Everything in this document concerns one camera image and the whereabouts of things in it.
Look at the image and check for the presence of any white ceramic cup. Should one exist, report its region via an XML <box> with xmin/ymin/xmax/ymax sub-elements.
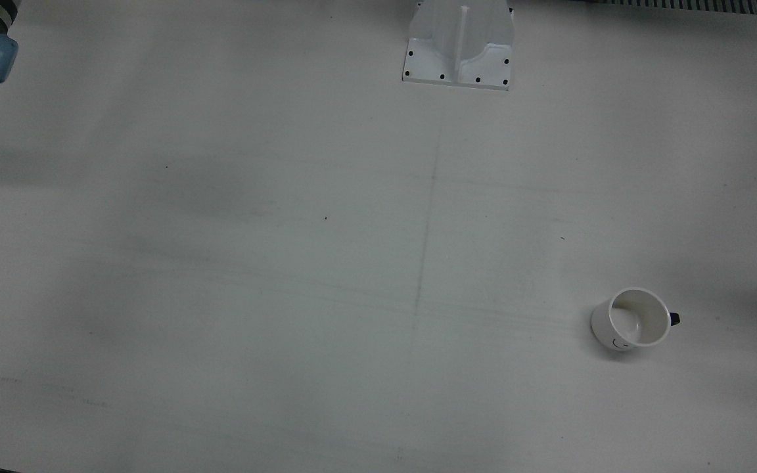
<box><xmin>591</xmin><ymin>288</ymin><xmax>682</xmax><ymax>351</ymax></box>

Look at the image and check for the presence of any white metal mounting bracket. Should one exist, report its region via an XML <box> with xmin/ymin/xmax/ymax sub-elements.
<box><xmin>402</xmin><ymin>0</ymin><xmax>515</xmax><ymax>91</ymax></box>

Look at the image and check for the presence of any ribbed metal rail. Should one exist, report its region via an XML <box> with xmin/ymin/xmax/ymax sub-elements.
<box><xmin>605</xmin><ymin>0</ymin><xmax>757</xmax><ymax>16</ymax></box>

